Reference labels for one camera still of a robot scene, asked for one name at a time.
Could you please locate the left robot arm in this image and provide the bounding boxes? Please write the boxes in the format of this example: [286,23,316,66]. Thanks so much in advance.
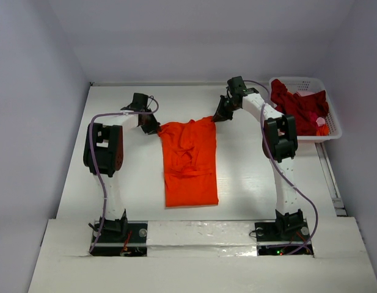
[83,93,160,241]

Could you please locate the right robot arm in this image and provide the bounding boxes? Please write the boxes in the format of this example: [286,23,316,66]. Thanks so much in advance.
[212,76,306,242]

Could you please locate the dark red t shirt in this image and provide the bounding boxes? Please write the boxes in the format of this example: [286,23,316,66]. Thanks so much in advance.
[271,79,329,136]

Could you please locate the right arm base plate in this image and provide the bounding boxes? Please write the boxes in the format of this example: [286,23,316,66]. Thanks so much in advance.
[249,220,314,256]

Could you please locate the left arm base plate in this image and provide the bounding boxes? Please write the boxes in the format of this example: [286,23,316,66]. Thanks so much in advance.
[90,222,148,257]

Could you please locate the pink garment in basket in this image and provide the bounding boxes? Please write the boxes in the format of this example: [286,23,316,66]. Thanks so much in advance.
[293,90,329,136]

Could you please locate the white plastic basket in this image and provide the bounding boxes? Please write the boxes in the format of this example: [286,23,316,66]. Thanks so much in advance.
[269,77,342,143]

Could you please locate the orange t shirt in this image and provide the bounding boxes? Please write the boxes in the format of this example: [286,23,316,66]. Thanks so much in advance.
[158,117,219,208]

